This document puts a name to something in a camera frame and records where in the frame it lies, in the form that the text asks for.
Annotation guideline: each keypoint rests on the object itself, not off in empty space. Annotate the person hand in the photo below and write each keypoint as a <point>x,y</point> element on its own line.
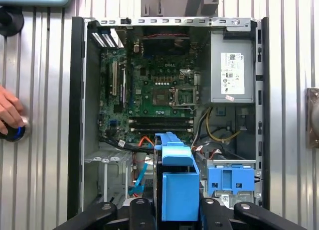
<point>11,108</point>

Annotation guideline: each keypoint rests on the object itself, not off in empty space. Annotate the grey metal disk bay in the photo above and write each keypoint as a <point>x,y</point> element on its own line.
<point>109,160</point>

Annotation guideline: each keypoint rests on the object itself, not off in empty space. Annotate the white expansion slot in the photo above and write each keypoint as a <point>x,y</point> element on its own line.
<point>114,78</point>

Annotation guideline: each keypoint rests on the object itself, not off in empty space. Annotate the grey power supply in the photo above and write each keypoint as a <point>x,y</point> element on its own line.
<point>216,78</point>

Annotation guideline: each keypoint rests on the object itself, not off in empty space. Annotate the black open PC case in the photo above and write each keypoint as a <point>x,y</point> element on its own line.
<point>74,115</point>

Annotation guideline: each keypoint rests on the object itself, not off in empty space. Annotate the hard disk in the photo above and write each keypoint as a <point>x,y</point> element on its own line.
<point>179,190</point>

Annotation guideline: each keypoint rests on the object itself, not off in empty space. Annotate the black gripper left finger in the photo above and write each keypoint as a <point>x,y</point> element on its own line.
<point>142,215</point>

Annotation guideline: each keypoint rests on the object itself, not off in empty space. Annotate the green motherboard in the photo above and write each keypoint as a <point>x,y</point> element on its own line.
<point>139,98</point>

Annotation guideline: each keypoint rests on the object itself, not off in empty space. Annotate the blue plastic cage latch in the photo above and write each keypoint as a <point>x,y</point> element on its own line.
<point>219,175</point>

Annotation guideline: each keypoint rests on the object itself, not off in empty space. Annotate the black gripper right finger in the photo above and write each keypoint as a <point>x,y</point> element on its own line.
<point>211,215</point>

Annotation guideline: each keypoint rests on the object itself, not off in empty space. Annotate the CPU socket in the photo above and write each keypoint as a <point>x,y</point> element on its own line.
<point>162,96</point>

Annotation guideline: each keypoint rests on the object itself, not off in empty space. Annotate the metal socket cover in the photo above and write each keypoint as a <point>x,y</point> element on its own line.
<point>195,95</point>

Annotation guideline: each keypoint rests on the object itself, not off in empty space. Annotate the black round knob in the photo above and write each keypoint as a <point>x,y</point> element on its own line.
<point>10,21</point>

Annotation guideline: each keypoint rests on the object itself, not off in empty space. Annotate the locking lever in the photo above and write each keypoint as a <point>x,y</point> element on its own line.
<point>184,107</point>

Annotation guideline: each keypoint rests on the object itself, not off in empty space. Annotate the black RAM slot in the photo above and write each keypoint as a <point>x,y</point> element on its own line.
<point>162,128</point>
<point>162,120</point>

